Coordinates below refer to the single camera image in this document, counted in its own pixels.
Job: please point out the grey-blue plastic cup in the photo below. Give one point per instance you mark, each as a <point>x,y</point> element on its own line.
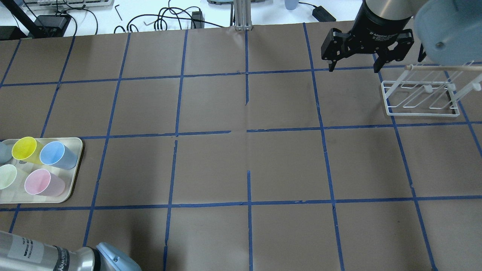
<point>5,152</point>

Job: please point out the white wire cup rack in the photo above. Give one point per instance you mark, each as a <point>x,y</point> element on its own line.
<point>430,90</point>

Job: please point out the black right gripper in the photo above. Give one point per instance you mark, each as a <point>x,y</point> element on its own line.
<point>377,25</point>

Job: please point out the black camera stand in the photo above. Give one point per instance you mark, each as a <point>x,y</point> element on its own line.
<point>39,26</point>

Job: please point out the yellow plastic cup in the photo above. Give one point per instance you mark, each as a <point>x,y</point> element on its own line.
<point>27,149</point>

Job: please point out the green plastic cup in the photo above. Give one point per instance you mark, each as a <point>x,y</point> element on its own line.
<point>11,178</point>

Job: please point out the pink plastic cup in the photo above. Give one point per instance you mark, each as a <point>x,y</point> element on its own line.
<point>44,183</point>

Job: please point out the aluminium frame post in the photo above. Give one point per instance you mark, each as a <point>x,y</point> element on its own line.
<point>242,15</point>

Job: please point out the blue cup on desk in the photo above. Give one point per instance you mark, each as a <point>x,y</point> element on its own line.
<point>291,4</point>

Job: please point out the blue plastic cup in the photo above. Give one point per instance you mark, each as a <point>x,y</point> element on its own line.
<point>58,155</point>

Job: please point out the black power adapter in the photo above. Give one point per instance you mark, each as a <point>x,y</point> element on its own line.
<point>322,15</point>

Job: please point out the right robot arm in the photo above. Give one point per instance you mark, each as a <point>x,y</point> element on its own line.
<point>449,32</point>

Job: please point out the beige plastic tray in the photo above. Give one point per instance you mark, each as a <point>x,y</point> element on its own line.
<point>18,195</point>

